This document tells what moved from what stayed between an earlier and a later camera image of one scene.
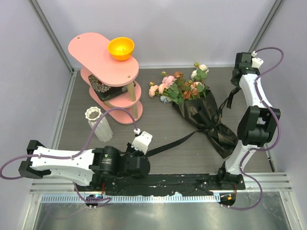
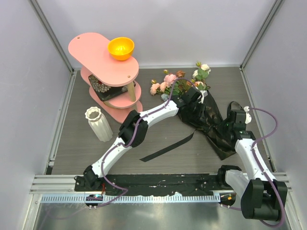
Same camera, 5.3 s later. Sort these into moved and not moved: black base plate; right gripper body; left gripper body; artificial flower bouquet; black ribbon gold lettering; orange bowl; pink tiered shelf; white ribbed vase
Moved: black ribbon gold lettering; right gripper body; left gripper body
Not moved: artificial flower bouquet; white ribbed vase; black base plate; orange bowl; pink tiered shelf
